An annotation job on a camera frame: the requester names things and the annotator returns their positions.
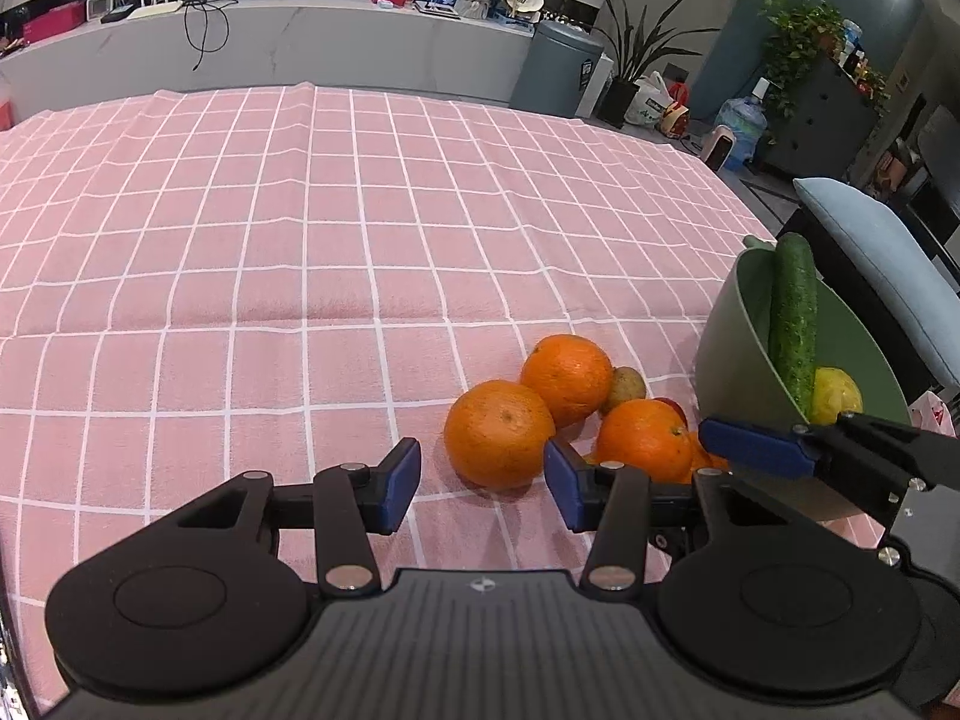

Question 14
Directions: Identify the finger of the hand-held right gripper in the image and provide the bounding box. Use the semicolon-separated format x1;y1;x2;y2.
700;411;960;518

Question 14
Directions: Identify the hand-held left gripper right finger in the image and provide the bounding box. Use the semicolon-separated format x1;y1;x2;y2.
545;439;818;599

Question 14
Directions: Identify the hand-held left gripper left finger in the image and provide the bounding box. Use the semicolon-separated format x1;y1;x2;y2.
172;437;422;595

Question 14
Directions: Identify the small mandarin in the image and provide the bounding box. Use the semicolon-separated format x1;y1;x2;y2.
690;435;730;475

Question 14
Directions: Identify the large orange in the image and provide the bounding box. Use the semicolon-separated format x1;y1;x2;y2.
520;334;616;430
596;399;695;482
444;380;557;488

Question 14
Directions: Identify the green plastic bowl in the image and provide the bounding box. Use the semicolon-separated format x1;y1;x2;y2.
694;236;912;522

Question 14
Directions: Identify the yellow-green pear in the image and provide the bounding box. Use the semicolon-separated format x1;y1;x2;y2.
808;367;865;427

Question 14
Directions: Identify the pink and white bag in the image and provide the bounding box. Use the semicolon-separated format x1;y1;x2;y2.
907;390;960;437

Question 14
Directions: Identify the green cucumber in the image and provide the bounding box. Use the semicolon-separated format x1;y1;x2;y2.
769;232;818;421

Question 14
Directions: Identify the light blue bench cushion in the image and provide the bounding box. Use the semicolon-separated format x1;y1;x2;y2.
793;177;960;391

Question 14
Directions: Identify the white space heater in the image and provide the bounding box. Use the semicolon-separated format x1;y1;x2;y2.
701;124;740;172

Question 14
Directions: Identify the pink checked tablecloth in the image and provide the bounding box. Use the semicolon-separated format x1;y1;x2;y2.
0;84;901;713

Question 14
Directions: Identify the blue water jug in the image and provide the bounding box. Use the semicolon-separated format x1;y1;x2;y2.
716;79;770;166

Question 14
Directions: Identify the dark drawer cabinet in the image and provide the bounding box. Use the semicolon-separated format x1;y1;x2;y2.
765;56;886;181

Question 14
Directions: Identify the red and yellow bag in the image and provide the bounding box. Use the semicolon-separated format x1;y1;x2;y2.
660;82;695;140

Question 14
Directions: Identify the white plastic bag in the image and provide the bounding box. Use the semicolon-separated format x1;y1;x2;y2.
624;71;676;128

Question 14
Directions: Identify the tall-leaved potted plant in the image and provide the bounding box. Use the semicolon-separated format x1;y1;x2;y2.
592;0;721;128

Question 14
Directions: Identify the green pothos plant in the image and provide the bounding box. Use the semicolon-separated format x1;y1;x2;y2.
757;0;848;121

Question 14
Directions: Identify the grey trash can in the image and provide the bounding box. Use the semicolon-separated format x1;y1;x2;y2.
510;20;605;117

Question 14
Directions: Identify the white marble tv console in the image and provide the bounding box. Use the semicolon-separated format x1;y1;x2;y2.
0;0;541;121

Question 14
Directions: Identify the pink tissue box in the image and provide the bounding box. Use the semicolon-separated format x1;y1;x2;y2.
22;1;87;44

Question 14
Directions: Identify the black cable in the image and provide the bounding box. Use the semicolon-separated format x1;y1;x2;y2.
184;0;230;72

